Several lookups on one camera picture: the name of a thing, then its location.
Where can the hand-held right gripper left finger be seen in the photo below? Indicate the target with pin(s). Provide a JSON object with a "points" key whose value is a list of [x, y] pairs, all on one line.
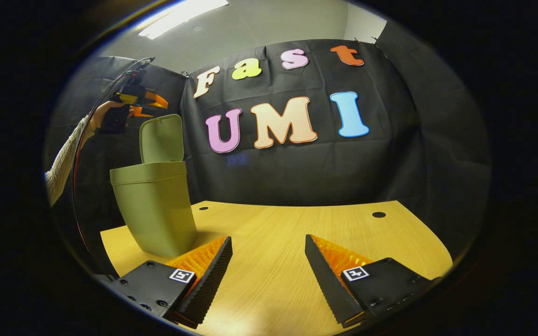
{"points": [[213, 273]]}

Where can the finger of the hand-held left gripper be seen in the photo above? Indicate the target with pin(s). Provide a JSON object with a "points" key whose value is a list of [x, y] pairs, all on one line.
{"points": [[139, 112], [157, 99]]}

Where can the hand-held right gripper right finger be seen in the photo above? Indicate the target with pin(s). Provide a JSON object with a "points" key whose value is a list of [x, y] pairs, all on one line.
{"points": [[326, 284]]}

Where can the green desktop garbage bin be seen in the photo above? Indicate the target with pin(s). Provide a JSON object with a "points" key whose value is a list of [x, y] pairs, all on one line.
{"points": [[157, 210]]}

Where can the wooden desktop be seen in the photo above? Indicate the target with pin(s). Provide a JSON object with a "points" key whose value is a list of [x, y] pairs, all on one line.
{"points": [[273, 242]]}

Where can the ceiling light panel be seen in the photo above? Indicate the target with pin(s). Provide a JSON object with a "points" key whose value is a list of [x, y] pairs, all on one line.
{"points": [[182, 16]]}

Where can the black backdrop cloth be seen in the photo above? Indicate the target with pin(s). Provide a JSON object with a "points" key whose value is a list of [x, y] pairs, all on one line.
{"points": [[297, 172]]}

